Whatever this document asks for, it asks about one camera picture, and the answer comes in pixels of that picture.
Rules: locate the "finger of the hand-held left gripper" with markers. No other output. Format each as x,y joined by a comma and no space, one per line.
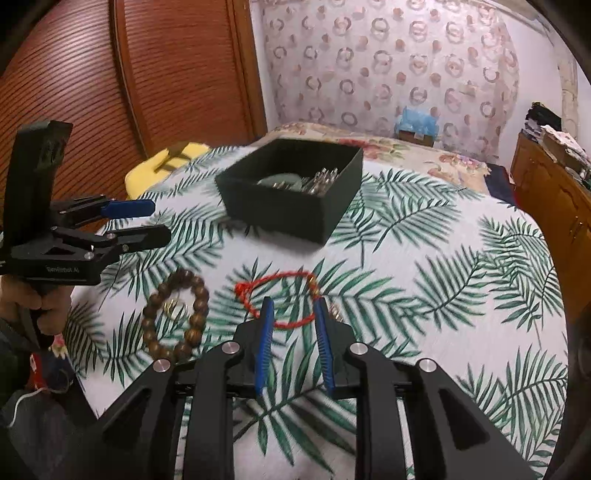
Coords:
129,208
138,237

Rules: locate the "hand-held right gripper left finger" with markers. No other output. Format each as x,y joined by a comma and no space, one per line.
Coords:
265,346

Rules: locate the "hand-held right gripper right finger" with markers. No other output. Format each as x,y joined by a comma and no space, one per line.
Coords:
325,346

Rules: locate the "black box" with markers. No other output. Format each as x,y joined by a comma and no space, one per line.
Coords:
286,217

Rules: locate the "pale green jade bangle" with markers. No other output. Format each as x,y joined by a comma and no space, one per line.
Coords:
279,181

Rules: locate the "silver bangle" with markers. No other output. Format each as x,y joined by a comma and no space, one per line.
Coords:
321,181

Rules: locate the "person's left hand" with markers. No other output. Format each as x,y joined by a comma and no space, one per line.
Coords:
51,309

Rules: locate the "yellow plush toy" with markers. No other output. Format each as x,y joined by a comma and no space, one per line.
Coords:
147,175

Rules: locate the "leaf print tablecloth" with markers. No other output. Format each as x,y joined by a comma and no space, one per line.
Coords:
438,286

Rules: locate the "wooden louvered wardrobe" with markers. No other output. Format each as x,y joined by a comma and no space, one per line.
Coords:
138,69

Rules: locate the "person's dark clothing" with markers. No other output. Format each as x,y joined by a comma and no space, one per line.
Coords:
37,424

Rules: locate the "brown cardboard box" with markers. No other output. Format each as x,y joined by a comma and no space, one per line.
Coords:
413,137

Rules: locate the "blue plastic bag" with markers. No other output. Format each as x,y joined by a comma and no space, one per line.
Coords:
418,119

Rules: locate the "wooden sideboard cabinet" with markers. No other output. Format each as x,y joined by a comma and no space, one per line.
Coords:
554,198

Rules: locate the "pile of dark clothes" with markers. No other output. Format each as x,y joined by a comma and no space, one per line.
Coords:
540,120

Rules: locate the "clutter pile on cabinet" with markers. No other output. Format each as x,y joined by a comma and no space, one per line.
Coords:
565,143

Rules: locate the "beige window curtain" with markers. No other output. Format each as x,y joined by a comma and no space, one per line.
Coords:
568,87

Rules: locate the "circle print wall curtain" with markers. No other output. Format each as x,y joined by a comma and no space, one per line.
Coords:
378,64

